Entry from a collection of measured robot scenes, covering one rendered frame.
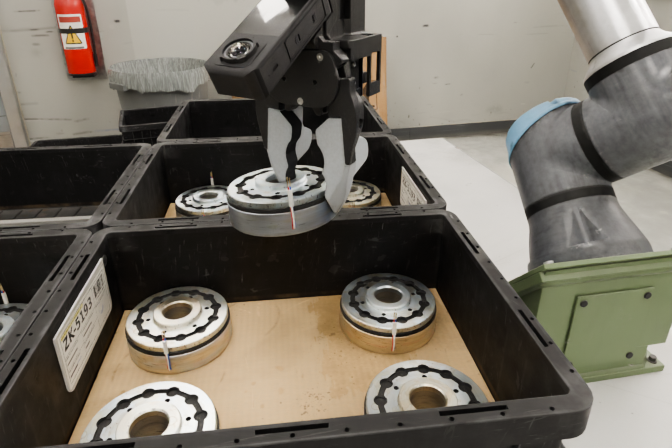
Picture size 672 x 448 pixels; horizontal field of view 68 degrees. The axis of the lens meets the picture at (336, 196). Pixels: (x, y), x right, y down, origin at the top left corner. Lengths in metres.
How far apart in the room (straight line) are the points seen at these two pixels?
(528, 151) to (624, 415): 0.34
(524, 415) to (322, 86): 0.27
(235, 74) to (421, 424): 0.25
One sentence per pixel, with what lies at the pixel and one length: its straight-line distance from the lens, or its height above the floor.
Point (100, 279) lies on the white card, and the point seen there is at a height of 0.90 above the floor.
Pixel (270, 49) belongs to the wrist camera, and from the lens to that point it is 0.35.
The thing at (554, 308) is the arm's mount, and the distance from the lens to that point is 0.65.
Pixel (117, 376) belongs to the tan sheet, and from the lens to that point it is 0.55.
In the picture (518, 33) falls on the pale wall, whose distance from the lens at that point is 4.17.
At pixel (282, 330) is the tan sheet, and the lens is 0.56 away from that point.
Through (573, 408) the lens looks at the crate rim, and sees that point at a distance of 0.38.
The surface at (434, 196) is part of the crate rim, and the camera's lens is 0.63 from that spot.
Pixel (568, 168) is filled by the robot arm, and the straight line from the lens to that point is 0.72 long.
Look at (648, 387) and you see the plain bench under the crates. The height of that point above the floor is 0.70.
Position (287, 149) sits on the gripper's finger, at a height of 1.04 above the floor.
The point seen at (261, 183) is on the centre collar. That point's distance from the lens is 0.46.
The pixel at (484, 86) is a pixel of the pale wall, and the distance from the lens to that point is 4.11.
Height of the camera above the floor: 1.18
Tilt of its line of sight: 24 degrees down
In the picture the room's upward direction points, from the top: straight up
